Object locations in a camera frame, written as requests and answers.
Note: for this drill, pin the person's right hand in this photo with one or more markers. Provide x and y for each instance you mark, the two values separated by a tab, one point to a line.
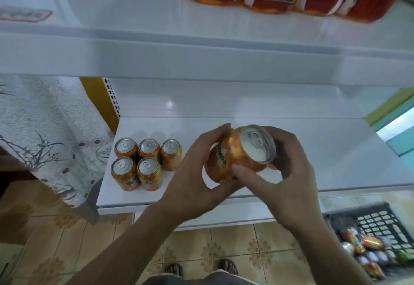
291	191

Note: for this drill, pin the person's left hand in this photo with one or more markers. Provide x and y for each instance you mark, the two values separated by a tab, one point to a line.
191	188

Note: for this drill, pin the white metal shelf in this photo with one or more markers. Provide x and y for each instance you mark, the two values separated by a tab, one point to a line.
323	152

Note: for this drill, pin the grey plastic crate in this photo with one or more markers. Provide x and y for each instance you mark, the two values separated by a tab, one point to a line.
336	220

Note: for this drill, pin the group of orange cans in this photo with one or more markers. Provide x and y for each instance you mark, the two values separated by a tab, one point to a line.
126	147

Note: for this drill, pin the drinks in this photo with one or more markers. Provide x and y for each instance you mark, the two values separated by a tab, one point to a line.
375	262

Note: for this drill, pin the person's left forearm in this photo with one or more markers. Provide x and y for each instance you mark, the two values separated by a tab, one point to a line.
129	255

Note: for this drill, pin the person's grey shirt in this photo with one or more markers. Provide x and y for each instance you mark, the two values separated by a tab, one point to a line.
207	278

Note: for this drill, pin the teal cabinet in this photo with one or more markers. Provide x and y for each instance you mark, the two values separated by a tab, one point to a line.
404	142

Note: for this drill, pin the white bamboo print curtain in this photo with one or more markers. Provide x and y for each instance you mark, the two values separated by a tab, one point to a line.
52	139

